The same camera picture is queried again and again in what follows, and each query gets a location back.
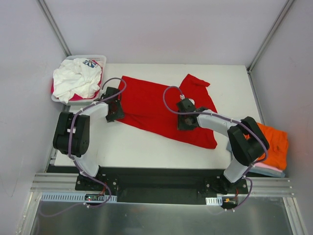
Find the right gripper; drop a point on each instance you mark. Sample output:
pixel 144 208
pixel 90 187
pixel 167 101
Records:
pixel 184 125

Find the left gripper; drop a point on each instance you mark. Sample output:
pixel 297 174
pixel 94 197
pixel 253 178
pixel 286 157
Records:
pixel 117 113

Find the red t-shirt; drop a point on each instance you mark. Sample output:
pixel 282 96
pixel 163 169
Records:
pixel 151 107

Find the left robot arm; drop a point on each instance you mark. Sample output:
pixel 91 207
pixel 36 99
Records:
pixel 72 134

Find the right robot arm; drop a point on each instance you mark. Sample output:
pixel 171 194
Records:
pixel 247 141

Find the white crumpled t-shirt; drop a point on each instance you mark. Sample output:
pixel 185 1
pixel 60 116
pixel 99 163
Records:
pixel 78 78

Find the white laundry basket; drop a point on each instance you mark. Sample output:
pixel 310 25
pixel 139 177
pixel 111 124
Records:
pixel 80 80

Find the light blue folded shirt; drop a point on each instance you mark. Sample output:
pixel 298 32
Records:
pixel 275 164

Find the orange folded t-shirt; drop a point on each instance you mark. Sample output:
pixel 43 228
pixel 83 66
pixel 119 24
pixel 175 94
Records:
pixel 274 136

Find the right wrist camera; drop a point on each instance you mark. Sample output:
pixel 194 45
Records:
pixel 186 105

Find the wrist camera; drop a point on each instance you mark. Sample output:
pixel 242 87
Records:
pixel 111 94
pixel 186 105

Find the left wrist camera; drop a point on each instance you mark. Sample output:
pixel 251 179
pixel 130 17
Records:
pixel 111 94

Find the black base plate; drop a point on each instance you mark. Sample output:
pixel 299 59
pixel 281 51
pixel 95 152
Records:
pixel 165 196

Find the right cable duct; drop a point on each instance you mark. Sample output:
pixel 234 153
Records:
pixel 214 201

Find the cable duct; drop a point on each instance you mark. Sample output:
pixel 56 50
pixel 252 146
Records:
pixel 77 197
pixel 214 201

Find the aluminium frame rail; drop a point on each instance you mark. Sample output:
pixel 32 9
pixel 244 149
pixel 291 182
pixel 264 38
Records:
pixel 61 182

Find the left cable duct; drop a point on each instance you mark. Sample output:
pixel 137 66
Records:
pixel 77 197

